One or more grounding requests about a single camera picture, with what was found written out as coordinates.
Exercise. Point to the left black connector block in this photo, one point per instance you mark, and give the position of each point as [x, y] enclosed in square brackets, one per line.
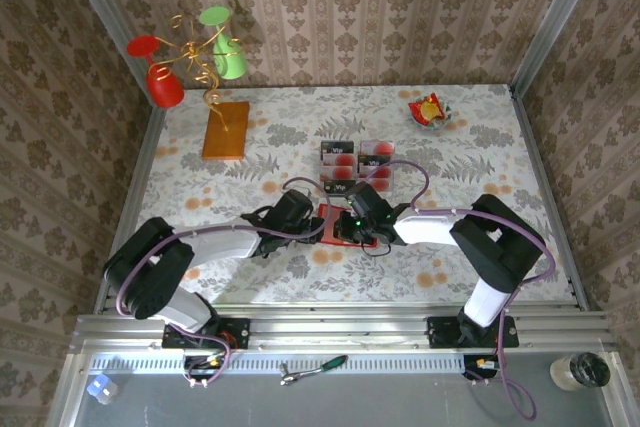
[200, 364]

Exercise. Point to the aluminium side rail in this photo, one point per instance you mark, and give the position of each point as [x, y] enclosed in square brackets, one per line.
[551, 197]
[131, 207]

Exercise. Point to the right aluminium side rail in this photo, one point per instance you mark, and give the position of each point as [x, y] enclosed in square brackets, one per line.
[551, 197]

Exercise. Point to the black connector block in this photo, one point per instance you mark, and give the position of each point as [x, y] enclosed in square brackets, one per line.
[475, 364]
[200, 364]

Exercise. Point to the green plastic wine glass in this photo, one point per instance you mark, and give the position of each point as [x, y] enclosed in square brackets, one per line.
[231, 64]

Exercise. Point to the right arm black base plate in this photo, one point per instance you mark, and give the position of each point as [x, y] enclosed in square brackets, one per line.
[442, 332]

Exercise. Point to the right black connector block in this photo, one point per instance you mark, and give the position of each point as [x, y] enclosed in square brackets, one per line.
[475, 364]

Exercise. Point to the red card holder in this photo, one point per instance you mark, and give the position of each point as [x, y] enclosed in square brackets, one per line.
[330, 232]

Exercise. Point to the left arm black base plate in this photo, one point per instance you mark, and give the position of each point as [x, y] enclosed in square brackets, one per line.
[240, 333]

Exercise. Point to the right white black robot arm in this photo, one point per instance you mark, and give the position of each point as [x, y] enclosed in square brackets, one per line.
[430, 229]

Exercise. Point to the aluminium corner post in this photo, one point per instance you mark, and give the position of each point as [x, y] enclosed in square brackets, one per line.
[103, 14]
[559, 14]

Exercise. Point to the red snack packet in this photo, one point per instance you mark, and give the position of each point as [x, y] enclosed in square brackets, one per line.
[425, 109]

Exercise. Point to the white red-dot card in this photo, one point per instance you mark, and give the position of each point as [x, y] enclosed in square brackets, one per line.
[382, 173]
[338, 173]
[339, 160]
[377, 148]
[385, 186]

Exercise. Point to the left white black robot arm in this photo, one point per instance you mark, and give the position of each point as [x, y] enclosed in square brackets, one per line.
[225, 247]

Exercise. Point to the aluminium front rail beam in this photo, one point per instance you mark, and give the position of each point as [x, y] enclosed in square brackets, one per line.
[325, 327]

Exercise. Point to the floral tablecloth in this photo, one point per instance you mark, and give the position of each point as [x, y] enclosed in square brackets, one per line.
[350, 287]

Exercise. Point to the small blue white plastic box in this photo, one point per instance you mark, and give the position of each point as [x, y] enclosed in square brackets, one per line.
[102, 389]

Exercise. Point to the left aluminium side rail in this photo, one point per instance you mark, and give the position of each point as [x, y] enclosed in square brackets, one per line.
[131, 207]

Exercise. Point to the red plastic wine glass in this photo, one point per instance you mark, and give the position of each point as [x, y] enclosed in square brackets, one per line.
[164, 87]

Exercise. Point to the clear jar with black lid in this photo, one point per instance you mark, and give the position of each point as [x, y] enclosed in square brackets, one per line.
[582, 371]

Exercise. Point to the right aluminium corner post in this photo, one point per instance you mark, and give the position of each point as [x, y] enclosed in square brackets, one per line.
[559, 14]

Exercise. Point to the left aluminium corner post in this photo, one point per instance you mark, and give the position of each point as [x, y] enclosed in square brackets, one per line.
[103, 14]

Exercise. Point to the small glass bowl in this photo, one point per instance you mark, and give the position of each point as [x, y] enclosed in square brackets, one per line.
[442, 123]

